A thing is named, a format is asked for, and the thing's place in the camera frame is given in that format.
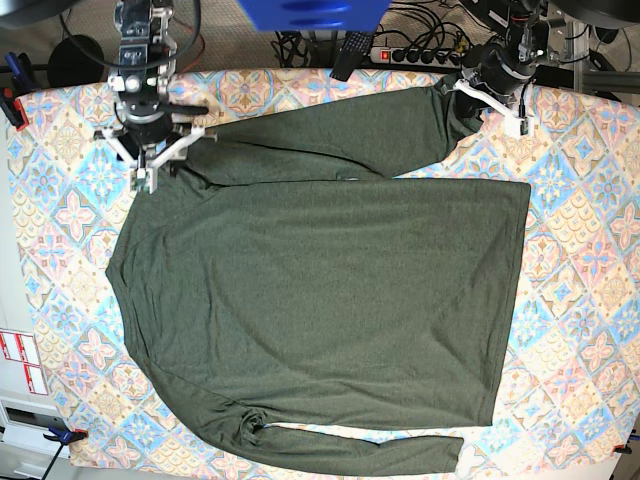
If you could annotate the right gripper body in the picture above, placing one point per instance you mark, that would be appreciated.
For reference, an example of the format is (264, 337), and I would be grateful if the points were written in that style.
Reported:
(146, 125)

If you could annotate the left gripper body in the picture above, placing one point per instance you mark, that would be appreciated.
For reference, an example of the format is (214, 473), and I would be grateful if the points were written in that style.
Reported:
(496, 71)

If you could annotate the dark green long-sleeve shirt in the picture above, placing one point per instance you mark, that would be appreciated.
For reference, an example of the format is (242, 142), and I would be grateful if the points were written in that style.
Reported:
(297, 299)

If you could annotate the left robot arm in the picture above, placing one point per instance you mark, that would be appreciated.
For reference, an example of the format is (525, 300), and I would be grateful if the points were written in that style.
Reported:
(520, 24)

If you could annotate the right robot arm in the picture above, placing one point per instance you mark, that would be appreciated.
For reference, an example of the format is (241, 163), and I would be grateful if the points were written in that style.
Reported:
(147, 53)

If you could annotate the white power strip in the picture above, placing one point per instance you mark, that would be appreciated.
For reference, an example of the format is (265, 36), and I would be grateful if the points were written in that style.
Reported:
(415, 57)

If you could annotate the black round stand base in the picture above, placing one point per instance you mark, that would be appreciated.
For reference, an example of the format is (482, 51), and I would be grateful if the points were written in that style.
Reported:
(68, 66)

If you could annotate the black remote control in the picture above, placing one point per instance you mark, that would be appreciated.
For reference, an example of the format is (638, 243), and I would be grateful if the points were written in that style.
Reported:
(356, 45)

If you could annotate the blue plastic box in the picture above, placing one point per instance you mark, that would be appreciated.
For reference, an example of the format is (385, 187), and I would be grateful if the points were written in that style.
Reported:
(301, 15)

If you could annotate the red white label stickers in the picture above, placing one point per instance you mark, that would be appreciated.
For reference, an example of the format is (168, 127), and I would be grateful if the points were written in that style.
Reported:
(19, 349)

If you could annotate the blue clamp lower left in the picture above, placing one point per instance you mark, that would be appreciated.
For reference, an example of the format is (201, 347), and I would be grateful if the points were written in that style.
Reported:
(63, 438)

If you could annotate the colourful patterned tablecloth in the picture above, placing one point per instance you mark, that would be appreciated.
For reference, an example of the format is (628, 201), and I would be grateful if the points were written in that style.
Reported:
(569, 394)

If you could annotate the orange clamp right edge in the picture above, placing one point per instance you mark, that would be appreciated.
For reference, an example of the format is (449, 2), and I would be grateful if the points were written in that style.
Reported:
(623, 449)

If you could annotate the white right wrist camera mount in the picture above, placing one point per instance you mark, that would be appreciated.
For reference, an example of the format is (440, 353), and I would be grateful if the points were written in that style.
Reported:
(143, 173)

